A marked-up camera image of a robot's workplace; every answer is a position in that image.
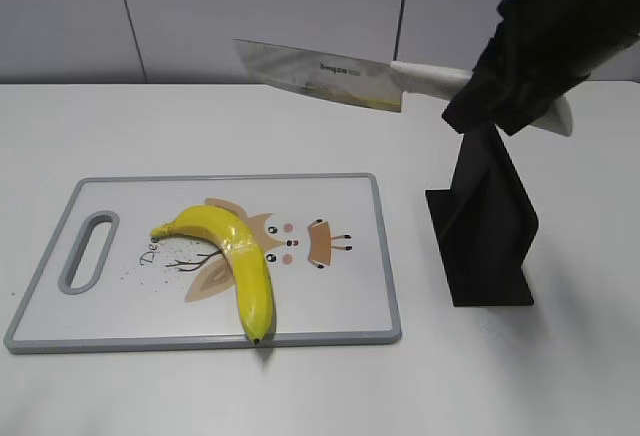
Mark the white grey-rimmed cutting board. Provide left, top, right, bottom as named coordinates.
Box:
left=5, top=173, right=401, bottom=354

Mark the white-handled kitchen knife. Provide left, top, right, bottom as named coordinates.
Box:
left=232, top=38, right=573, bottom=137

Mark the black knife stand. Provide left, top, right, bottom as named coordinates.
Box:
left=425, top=124, right=539, bottom=307

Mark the yellow plastic banana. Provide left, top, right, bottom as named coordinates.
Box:
left=150, top=205, right=275, bottom=345

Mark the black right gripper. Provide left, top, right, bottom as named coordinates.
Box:
left=442, top=0, right=639, bottom=135

